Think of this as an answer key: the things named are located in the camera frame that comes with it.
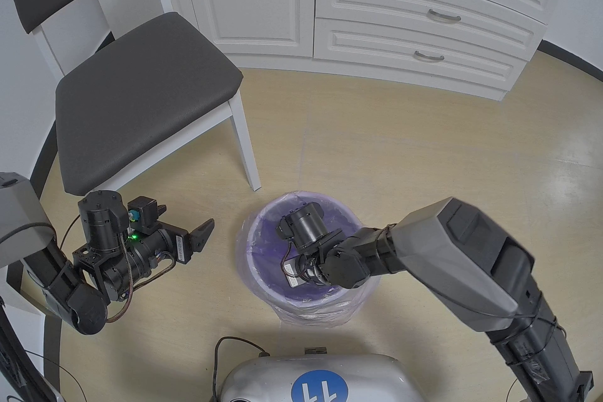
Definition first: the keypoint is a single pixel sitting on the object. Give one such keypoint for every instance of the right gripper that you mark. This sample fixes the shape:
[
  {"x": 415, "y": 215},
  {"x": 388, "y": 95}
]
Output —
[{"x": 296, "y": 275}]

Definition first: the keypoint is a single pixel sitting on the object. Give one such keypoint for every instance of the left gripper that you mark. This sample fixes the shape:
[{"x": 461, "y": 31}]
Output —
[{"x": 150, "y": 251}]

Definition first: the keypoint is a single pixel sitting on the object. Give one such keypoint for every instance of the purple plastic bag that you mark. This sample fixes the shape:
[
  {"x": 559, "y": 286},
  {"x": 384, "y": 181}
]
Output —
[{"x": 268, "y": 249}]

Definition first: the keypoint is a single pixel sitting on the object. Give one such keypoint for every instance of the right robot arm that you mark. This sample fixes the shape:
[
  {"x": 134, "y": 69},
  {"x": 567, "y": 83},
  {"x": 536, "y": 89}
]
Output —
[{"x": 471, "y": 259}]

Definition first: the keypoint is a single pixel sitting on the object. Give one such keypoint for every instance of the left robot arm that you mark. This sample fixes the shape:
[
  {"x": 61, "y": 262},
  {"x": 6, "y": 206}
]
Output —
[{"x": 70, "y": 291}]

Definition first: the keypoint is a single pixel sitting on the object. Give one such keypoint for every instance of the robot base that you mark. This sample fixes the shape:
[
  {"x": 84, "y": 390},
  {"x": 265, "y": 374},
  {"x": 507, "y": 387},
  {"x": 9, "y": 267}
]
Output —
[{"x": 264, "y": 379}]

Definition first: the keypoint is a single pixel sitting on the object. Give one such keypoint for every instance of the white chair grey seat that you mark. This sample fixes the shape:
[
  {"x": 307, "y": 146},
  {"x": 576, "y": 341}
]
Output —
[{"x": 141, "y": 108}]

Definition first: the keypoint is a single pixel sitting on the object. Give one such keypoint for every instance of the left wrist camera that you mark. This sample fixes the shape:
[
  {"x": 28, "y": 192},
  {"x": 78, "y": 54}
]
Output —
[{"x": 141, "y": 214}]

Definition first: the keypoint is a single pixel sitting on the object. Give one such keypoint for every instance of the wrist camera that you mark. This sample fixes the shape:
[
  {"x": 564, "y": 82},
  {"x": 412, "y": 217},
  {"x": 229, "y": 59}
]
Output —
[
  {"x": 141, "y": 214},
  {"x": 284, "y": 230}
]

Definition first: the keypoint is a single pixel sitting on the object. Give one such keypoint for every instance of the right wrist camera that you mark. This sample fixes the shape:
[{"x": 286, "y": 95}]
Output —
[{"x": 284, "y": 230}]

